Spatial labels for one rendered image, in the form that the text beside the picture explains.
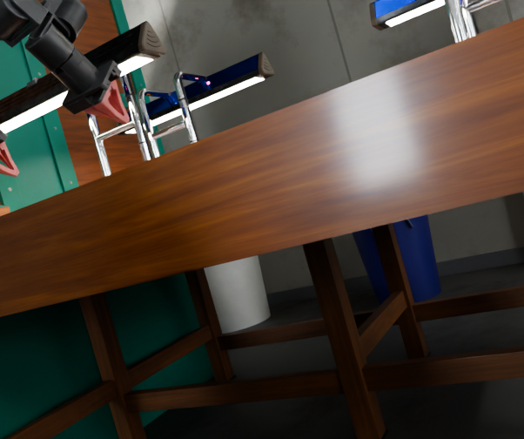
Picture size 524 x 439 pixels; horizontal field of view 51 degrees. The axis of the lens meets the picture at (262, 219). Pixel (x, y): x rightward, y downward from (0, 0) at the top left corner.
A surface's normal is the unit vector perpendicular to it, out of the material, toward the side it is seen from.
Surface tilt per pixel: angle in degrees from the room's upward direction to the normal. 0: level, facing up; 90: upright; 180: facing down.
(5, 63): 90
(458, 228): 90
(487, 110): 90
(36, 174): 90
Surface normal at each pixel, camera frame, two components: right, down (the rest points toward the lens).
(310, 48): -0.52, 0.16
